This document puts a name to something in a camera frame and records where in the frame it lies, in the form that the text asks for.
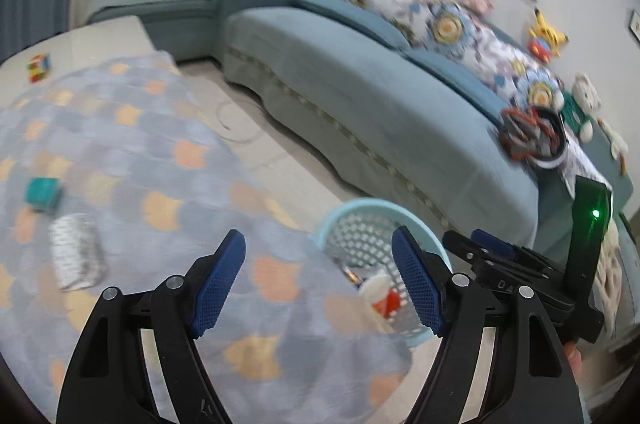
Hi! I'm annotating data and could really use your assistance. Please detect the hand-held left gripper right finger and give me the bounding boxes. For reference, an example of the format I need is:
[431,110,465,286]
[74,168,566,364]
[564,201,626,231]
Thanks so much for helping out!
[390,225,586,424]

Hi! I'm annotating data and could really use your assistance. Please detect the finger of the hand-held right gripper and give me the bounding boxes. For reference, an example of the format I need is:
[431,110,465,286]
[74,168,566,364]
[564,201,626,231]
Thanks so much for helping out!
[472,229,566,278]
[442,231,501,280]

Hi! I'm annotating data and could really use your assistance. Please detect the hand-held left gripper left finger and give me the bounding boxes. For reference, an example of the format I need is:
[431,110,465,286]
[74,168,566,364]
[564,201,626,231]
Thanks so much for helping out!
[56,228,248,424]

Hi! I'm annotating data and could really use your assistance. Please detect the orange and white paper cup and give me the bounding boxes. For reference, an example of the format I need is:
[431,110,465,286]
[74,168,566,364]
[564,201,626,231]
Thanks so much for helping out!
[357,273,403,319]

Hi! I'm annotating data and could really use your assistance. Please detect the light blue plastic basket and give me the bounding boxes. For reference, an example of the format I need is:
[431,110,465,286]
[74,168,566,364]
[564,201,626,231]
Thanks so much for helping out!
[312,198,453,350]

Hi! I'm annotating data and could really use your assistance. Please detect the person's right hand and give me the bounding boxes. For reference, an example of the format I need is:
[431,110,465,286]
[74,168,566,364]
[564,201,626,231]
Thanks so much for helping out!
[565,342,585,400]

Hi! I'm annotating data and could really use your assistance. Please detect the white knitted blanket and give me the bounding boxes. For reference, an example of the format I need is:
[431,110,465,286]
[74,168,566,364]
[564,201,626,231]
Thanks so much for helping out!
[590,224,626,335]

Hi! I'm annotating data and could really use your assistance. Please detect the white lace cloth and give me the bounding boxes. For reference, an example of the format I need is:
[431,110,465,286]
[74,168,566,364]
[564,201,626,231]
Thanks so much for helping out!
[560,139,613,200]

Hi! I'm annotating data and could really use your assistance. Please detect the dark round bowl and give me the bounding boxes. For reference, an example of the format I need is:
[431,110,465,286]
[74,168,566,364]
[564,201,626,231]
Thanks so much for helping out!
[530,107,571,170]

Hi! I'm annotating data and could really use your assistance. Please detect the bowl with cloth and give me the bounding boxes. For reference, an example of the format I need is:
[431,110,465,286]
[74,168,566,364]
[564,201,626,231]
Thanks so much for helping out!
[500,107,561,162]

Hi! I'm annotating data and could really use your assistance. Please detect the white duck plush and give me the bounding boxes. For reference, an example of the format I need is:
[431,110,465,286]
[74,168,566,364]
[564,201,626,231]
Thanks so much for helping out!
[597,118,631,175]

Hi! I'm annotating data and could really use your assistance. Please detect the silver foil packet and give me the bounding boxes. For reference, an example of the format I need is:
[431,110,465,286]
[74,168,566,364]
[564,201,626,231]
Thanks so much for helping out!
[48,213,108,291]

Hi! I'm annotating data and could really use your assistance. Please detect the grey patterned table cloth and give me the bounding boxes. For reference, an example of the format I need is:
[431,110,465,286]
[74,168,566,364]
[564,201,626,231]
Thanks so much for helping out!
[0,49,413,424]

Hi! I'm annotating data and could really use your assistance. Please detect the white bear plush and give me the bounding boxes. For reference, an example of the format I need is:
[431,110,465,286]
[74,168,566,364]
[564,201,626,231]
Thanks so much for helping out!
[560,73,603,142]

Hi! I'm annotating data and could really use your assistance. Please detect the teal fabric sofa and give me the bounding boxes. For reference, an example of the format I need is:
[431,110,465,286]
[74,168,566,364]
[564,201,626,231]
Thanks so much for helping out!
[82,0,636,345]

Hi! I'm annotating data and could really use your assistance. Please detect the teal small box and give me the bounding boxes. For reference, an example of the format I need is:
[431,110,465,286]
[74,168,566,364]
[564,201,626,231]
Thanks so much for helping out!
[25,177,63,216]

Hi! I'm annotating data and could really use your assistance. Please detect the yellow plush toy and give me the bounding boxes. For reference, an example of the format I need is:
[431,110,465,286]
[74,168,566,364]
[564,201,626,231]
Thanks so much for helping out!
[527,7,569,64]

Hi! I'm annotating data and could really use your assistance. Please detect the blue sofa cushion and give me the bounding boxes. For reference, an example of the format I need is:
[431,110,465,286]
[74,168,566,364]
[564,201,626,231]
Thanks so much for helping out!
[292,0,411,50]

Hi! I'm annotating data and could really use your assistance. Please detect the colourful puzzle cube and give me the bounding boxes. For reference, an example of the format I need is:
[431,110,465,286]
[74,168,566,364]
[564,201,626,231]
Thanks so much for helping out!
[26,53,53,84]

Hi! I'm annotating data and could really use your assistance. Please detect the thin wire loop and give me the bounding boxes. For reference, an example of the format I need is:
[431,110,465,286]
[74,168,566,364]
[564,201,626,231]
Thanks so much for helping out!
[217,102,261,142]

